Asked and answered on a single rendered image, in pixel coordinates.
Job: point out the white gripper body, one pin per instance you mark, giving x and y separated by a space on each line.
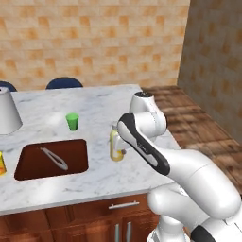
120 144

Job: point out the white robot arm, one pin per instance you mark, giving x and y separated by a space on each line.
195 176

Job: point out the yellow drink bottle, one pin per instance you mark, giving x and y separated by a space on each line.
114 148

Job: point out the green cup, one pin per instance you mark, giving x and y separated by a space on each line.
72 121

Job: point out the brown wooden drawer front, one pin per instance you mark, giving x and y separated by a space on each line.
23 222
94 209

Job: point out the grey sink tap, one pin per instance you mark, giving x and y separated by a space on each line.
55 158

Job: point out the brown wooden cupboard door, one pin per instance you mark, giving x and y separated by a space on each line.
138 228
91 231

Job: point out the dark blue stool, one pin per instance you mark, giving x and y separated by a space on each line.
64 83
7 86

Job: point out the brown sink basin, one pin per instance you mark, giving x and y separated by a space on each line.
38 167

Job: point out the white cone-shaped container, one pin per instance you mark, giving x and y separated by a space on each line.
8 113

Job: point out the yellow orange carton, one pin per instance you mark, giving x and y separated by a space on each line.
2 164

